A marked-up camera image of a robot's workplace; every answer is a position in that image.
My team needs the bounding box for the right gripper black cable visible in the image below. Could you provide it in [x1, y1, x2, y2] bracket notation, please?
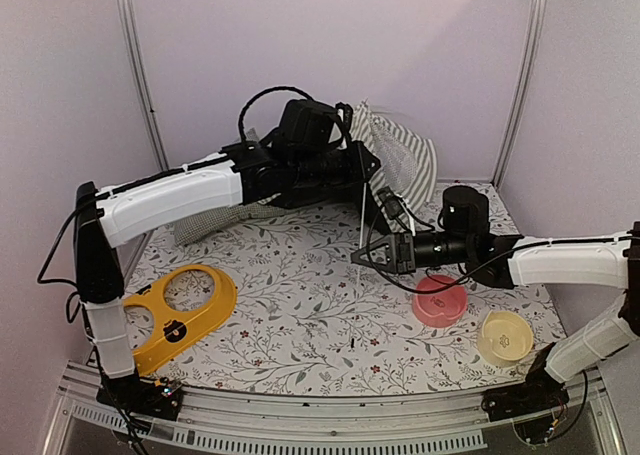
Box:
[367, 204, 551, 292]

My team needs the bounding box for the pink pet bowl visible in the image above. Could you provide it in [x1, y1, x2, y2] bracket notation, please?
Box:
[412, 285, 468, 328]

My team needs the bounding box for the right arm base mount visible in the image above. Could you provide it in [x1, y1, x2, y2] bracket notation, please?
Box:
[481, 343, 569, 421]

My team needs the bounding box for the front aluminium rail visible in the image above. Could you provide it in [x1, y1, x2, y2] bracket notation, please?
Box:
[43, 362, 627, 454]

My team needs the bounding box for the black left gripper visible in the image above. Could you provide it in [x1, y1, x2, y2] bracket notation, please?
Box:
[294, 138, 381, 189]

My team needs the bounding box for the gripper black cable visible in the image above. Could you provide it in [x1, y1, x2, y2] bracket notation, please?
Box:
[237, 85, 351, 149]
[367, 204, 551, 292]

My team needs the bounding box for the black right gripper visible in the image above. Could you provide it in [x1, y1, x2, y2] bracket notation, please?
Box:
[351, 231, 472, 275]

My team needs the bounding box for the right aluminium corner post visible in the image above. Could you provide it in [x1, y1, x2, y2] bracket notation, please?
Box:
[491, 0, 547, 191]

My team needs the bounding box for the cream pet bowl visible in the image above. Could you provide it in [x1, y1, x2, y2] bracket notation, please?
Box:
[476, 311, 534, 368]

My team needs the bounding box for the aluminium corner post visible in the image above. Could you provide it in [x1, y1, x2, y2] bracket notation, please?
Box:
[116, 0, 169, 171]
[491, 0, 547, 191]

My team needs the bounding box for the green checkered cushion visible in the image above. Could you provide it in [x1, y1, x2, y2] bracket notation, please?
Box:
[174, 127, 281, 247]

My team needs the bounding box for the left aluminium corner post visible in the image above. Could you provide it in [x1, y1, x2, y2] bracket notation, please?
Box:
[116, 0, 169, 171]

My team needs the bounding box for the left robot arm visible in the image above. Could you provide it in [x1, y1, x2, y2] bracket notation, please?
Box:
[62, 95, 381, 409]

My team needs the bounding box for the green striped pet tent fabric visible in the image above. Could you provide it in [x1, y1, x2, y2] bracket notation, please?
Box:
[350, 101, 438, 235]

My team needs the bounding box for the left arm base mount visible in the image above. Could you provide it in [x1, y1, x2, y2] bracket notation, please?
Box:
[96, 366, 184, 421]

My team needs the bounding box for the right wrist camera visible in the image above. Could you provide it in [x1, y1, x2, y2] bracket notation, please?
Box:
[377, 186, 416, 235]

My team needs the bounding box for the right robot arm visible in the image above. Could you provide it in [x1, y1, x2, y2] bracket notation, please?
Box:
[351, 185, 639, 411]

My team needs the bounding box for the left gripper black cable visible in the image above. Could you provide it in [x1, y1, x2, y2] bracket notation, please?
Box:
[237, 85, 351, 149]

